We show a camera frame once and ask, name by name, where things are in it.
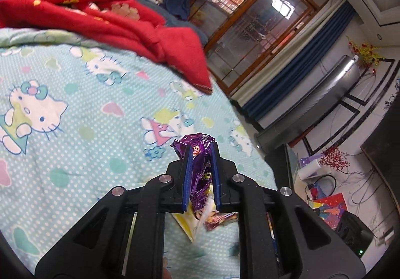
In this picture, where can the colourful picture book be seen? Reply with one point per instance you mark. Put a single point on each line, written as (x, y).
(331, 211)

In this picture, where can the dark television stand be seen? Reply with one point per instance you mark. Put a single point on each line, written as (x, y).
(281, 169)

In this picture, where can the red berry branches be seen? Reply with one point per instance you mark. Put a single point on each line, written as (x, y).
(334, 158)

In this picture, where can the yellow artificial flowers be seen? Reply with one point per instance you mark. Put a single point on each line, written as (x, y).
(367, 52)

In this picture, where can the yellow and white packet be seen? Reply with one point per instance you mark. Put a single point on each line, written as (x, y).
(190, 224)

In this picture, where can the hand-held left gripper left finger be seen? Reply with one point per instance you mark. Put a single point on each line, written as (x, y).
(187, 175)

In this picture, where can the silver tower air conditioner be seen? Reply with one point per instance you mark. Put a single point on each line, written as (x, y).
(312, 100)

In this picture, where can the red garment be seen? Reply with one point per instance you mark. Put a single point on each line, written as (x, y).
(118, 25)

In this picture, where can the yellow and purple snack packet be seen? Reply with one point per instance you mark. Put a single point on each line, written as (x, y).
(222, 221)

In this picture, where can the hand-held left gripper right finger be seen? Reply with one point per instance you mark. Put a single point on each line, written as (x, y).
(215, 179)

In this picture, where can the black television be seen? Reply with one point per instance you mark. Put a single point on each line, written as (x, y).
(384, 160)

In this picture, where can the wooden framed glass door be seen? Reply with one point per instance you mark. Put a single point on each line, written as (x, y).
(250, 25)

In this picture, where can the purple foil wrapper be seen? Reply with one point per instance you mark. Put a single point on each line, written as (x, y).
(200, 169)

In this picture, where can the cat print bed sheet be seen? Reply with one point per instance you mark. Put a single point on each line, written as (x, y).
(93, 129)

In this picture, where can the white paper roll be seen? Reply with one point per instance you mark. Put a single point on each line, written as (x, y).
(309, 170)

